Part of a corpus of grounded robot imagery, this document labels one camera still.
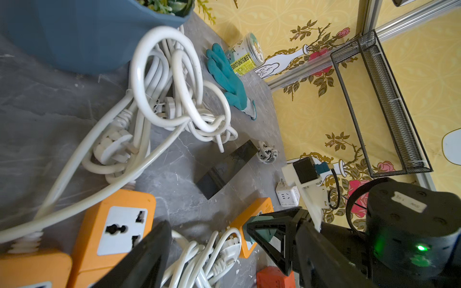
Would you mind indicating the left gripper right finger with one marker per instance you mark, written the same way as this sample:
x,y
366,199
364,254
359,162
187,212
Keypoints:
x,y
317,261

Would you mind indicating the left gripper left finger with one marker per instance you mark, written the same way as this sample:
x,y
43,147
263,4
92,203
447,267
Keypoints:
x,y
145,265

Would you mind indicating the red cube adapter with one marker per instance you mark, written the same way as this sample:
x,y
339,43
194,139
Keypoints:
x,y
273,277

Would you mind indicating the orange power strip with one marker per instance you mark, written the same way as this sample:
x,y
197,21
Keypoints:
x,y
46,269
257,211
109,231

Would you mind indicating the teal plug adapter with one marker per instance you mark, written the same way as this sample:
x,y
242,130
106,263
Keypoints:
x,y
270,234

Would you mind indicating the white patterned plug adapter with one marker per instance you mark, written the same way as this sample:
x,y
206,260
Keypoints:
x,y
287,196

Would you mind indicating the black socket cube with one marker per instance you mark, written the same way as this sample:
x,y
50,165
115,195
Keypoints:
x,y
221,173

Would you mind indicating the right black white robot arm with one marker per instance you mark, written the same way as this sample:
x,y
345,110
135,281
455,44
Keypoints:
x,y
412,237

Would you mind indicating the green glove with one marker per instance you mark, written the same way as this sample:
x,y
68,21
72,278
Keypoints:
x,y
219,67

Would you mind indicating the potted green plant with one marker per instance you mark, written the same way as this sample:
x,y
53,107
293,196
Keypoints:
x,y
87,37

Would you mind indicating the black wire basket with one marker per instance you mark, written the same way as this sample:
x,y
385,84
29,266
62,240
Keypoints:
x,y
389,140

